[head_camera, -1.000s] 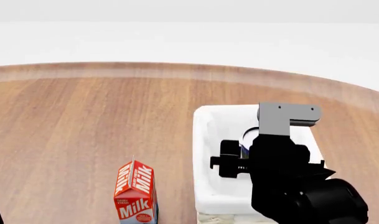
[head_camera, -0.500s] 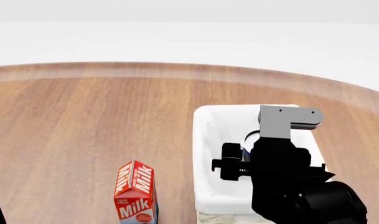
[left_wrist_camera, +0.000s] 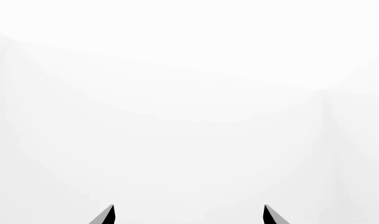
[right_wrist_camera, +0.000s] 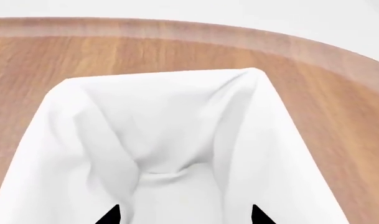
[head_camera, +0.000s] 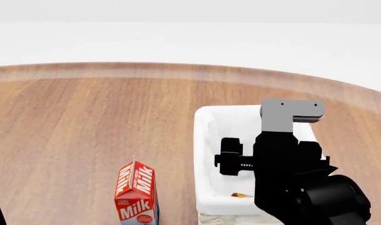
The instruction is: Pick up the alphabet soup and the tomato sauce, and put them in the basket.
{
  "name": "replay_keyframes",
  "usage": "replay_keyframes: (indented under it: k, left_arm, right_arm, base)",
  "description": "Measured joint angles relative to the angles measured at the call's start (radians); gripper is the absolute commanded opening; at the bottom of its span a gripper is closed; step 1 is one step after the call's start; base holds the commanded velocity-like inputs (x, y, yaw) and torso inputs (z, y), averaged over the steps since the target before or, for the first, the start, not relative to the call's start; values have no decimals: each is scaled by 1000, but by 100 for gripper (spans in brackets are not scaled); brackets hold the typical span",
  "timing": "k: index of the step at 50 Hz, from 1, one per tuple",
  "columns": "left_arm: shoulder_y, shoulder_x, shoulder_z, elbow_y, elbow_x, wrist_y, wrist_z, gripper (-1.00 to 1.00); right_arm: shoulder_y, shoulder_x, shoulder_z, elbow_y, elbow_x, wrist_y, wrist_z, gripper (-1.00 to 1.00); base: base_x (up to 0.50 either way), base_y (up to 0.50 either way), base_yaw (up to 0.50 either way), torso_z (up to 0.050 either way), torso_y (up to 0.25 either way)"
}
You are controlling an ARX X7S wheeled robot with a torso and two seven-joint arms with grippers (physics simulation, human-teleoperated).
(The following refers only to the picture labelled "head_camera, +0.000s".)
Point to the small orange-brown item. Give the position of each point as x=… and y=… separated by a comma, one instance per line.
x=238, y=195

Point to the red and white milk carton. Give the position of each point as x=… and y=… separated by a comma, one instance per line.
x=137, y=197

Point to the beige speckled object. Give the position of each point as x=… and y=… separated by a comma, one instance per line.
x=216, y=219

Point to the white basket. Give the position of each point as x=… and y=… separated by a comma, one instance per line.
x=209, y=152

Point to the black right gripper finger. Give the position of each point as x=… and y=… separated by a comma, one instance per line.
x=230, y=159
x=310, y=151

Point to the grey camera box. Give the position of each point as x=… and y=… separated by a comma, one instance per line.
x=277, y=117

